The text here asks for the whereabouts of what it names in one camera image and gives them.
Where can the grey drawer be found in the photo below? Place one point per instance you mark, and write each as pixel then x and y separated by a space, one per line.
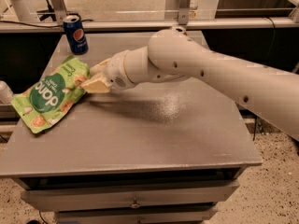
pixel 130 196
pixel 142 215

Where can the white cylinder at left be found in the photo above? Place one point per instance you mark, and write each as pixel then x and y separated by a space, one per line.
pixel 6 93

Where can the grey lower drawer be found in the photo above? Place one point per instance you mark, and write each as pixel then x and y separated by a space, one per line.
pixel 142 215

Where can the orange soda can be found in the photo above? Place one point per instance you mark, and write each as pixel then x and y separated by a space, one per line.
pixel 179 29

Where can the blue Pepsi can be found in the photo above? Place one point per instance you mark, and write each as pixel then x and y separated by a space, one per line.
pixel 75 34

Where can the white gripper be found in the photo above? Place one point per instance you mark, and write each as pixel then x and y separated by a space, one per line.
pixel 114 69

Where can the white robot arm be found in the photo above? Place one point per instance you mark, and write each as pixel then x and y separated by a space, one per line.
pixel 269 93

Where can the green rice chip bag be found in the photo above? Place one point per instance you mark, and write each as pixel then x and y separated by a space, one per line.
pixel 49 100

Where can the metal rail frame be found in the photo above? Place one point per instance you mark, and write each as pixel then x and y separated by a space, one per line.
pixel 156 14

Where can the grey upper drawer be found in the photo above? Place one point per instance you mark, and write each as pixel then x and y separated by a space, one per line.
pixel 130 196

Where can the white pipe top left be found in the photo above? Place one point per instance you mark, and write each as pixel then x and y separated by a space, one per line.
pixel 24 10

